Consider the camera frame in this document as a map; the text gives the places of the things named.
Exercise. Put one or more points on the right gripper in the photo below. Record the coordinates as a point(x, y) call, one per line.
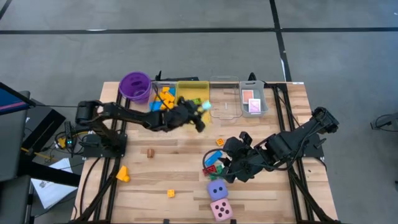
point(242, 161)

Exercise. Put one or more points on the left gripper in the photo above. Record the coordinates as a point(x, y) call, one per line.
point(183, 118)

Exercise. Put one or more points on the long dark green brick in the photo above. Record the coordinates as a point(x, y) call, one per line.
point(219, 169)

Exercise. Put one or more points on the mint green toy block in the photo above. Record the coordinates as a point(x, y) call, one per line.
point(206, 105)

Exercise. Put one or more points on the lime green toy brick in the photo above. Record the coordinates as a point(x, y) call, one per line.
point(196, 101)

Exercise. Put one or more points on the small dark green brick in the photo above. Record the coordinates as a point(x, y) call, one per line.
point(213, 177)

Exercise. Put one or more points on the red toy brick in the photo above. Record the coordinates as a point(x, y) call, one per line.
point(210, 169)

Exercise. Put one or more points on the long blue brick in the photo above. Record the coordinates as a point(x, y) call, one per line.
point(213, 158)

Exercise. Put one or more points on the purple foam die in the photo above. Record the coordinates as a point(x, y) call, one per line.
point(217, 189)

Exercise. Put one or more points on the small orange toy brick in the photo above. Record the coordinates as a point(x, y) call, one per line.
point(220, 142)

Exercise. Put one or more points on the large yellow toy block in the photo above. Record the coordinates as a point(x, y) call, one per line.
point(164, 106)
point(165, 89)
point(168, 97)

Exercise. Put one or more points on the blue rounded toy block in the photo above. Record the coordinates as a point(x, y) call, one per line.
point(172, 91)

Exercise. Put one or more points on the pink foam die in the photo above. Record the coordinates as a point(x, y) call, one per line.
point(221, 210)

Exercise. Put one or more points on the large long blue block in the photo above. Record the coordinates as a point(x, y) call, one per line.
point(154, 105)

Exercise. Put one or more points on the red playing card deck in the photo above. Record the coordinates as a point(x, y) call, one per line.
point(247, 96)
point(254, 105)

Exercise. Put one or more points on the brown wooden cylinder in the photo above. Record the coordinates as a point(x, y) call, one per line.
point(150, 153)

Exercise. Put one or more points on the small yellow toy brick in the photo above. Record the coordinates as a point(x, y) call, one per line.
point(170, 193)

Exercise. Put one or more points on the yellow angular toy block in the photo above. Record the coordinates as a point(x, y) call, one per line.
point(123, 174)

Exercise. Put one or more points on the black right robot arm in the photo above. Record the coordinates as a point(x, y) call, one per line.
point(298, 133)

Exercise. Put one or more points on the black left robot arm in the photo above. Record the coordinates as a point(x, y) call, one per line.
point(124, 113)

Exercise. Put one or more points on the yellow translucent plastic bin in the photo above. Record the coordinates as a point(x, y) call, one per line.
point(192, 88)

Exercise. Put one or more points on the large clear plastic bin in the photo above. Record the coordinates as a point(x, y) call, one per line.
point(231, 112)

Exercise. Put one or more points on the grey plastic bin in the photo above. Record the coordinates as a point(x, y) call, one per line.
point(244, 109)

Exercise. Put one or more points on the small clear plastic bin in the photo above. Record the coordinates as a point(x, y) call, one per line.
point(154, 85)

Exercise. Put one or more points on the purple plastic bucket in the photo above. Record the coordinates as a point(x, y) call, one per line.
point(135, 87)

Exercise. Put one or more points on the white tape label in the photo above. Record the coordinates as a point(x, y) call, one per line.
point(297, 83)

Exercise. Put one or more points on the black power strip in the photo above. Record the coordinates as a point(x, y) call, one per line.
point(69, 138)

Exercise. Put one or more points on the small yellow floor object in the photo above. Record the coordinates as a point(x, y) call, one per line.
point(62, 142)

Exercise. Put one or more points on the black computer case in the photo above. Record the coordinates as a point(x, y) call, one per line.
point(43, 124)

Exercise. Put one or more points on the white paper sheet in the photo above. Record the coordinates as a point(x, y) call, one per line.
point(51, 186)

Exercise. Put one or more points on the computer monitor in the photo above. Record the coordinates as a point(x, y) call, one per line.
point(12, 99)

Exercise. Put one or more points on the dark grey desk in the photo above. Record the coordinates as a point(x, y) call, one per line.
point(9, 149)

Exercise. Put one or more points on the black metal table frame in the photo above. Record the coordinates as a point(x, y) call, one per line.
point(296, 199)

